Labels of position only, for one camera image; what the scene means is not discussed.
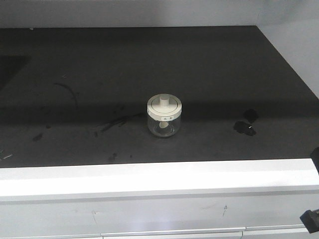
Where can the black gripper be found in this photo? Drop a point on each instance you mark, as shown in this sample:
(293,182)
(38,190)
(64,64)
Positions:
(309,218)

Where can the glass jar with white lid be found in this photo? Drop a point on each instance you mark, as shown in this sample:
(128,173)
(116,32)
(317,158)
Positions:
(164,115)

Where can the black debris pieces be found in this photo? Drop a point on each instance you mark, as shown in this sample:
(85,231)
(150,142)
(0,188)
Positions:
(245,127)

